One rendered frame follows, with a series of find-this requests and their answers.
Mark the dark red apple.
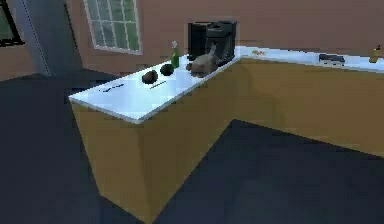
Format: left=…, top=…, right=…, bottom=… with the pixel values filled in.
left=141, top=69, right=159, bottom=85

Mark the yellow kitchen counter white top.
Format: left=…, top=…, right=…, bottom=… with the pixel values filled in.
left=68, top=45, right=384, bottom=224

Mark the thin black knife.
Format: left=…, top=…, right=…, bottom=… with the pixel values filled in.
left=149, top=80, right=168, bottom=90

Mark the dark green round fruit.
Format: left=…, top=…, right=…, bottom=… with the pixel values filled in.
left=159, top=63, right=176, bottom=77

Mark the green bottle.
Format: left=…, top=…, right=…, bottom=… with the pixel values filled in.
left=170, top=40, right=181, bottom=69

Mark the black coffee machine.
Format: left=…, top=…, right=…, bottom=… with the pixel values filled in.
left=187, top=19, right=238, bottom=67

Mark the black utensil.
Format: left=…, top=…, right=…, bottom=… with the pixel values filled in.
left=98, top=83, right=126, bottom=94

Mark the white framed window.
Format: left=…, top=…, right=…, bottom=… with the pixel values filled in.
left=82, top=0, right=144, bottom=56

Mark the grey fridge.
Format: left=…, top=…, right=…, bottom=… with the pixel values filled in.
left=13, top=0, right=84, bottom=77

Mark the yellow bottle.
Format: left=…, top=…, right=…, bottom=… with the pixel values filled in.
left=368, top=44, right=382, bottom=64

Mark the black framed window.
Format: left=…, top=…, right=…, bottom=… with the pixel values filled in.
left=0, top=0, right=26, bottom=48

